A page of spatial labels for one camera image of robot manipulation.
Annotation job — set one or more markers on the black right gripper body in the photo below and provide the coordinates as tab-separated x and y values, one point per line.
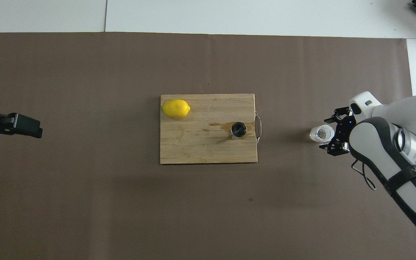
344	135

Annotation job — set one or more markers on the clear faceted glass cup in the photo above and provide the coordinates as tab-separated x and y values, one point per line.
320	134

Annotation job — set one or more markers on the steel double jigger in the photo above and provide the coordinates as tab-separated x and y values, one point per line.
238	130

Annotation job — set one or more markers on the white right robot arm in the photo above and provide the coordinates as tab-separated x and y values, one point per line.
403	144

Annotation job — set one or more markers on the brown paper table mat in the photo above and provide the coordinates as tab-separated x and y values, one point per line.
121	209

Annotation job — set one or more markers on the wooden cutting board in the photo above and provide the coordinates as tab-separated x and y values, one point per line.
193	144

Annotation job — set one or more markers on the yellow lemon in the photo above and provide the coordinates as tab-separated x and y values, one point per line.
175	109

